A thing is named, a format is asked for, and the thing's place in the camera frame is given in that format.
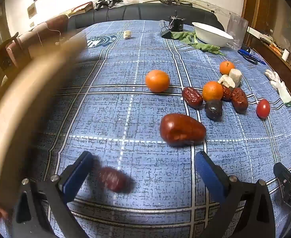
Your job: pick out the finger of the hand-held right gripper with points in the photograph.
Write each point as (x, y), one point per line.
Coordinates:
(283, 173)

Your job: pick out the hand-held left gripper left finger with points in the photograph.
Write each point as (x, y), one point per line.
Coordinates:
(77, 172)

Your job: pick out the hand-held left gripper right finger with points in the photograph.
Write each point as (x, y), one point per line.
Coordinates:
(207, 171)

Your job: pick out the small dark red date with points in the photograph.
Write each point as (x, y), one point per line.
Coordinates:
(113, 182)

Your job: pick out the large smooth red date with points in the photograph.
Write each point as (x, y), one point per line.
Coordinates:
(182, 129)

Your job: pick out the dark purple round fruit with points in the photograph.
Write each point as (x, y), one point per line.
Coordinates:
(213, 109)

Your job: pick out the red cherry tomato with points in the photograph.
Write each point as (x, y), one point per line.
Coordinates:
(263, 108)

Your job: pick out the wrinkled red date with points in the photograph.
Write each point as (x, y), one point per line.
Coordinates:
(240, 100)
(192, 97)

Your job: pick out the orange tangerine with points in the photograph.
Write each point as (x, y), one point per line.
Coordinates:
(226, 67)
(212, 91)
(157, 81)

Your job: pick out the shallow cardboard box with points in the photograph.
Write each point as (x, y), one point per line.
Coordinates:
(26, 109)

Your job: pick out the blue plaid tablecloth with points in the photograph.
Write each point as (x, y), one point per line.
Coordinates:
(135, 119)

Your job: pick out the white work glove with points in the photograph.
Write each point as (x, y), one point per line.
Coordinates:
(280, 86)

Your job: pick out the green cloth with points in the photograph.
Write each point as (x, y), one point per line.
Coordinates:
(200, 44)

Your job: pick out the white bowl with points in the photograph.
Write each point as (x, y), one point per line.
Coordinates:
(213, 38)

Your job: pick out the wooden sideboard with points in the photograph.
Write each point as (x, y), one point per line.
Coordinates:
(282, 29)

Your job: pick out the brown padded chair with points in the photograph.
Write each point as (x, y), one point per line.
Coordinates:
(43, 34)

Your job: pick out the clear plastic container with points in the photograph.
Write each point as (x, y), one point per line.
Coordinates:
(237, 31)

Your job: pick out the small black wedge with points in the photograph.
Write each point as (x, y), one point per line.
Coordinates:
(165, 33)

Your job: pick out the small cream-coloured lump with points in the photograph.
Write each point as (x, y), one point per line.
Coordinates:
(127, 34)

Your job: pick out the black box device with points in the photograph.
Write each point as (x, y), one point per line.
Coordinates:
(177, 25)

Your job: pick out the red-edged book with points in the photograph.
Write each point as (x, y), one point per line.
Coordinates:
(82, 8)

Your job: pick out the black leather sofa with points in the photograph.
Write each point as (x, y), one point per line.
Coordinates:
(135, 13)

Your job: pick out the small wall plaque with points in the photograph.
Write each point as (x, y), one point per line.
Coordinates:
(31, 10)

